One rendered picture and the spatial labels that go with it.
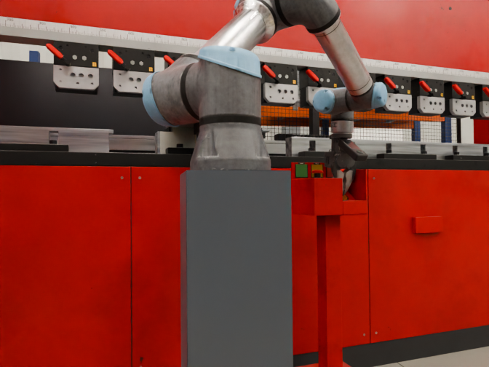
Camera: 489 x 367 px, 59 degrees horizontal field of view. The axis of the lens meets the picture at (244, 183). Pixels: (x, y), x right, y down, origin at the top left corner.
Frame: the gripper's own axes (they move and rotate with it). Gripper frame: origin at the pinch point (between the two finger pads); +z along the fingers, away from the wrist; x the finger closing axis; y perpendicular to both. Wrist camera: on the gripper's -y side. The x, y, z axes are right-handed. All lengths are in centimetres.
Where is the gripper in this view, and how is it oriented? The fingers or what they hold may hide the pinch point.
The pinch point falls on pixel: (343, 192)
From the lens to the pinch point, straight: 153.5
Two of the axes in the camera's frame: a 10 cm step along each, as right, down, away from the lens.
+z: -0.2, 10.0, 0.6
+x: -9.4, 0.0, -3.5
